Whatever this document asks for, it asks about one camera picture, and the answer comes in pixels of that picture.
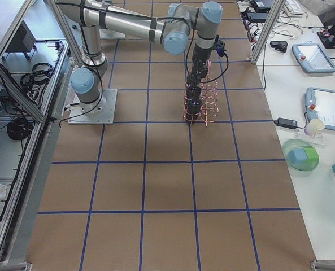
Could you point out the grey control box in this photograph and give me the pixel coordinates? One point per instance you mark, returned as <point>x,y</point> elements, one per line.
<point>22,42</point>

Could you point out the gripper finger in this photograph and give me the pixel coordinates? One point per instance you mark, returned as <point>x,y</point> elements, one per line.
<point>195,69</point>
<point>203,72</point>

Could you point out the black wine bottle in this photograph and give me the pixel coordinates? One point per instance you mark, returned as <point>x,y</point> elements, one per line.
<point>192,94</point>

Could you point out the black power brick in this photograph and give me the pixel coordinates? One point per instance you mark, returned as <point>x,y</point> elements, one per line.
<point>286,123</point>

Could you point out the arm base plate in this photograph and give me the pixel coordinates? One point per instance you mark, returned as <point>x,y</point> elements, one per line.
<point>106,34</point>
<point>100,112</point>

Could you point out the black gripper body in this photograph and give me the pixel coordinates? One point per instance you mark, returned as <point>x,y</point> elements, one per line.
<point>199,56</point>

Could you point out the teach pendant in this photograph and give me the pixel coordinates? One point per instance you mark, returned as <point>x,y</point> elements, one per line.
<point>312,58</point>
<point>320,104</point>

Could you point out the green cube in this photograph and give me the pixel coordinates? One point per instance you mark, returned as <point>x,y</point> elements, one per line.
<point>311,154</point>

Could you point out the teach pendant near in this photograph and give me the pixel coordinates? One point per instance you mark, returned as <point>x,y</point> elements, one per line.
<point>320,104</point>

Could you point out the green plastic bowl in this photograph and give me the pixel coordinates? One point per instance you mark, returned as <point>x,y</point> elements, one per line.
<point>298,143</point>

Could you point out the blue cube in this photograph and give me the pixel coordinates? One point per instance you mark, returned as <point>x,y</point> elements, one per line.
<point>296,156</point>

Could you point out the teach pendant far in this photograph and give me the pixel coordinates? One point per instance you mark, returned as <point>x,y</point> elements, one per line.
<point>312,58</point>

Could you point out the copper wire wine basket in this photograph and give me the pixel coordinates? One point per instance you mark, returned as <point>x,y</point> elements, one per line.
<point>209,108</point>

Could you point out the aluminium frame post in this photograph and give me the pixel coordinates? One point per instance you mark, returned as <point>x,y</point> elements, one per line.
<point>270,22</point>

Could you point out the paper cup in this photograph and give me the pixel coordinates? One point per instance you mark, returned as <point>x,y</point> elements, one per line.
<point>314,126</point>

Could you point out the black bottle in basket left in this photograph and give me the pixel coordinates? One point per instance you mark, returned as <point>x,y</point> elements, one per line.
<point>191,80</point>

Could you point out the black bottle in basket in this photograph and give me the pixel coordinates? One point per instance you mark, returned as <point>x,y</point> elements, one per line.
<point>191,80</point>
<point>193,109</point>

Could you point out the aluminium frame rail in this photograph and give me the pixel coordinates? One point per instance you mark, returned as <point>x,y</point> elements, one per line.
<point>15,91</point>

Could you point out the black bottle in basket right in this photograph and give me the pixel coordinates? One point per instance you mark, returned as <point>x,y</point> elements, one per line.
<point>193,109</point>

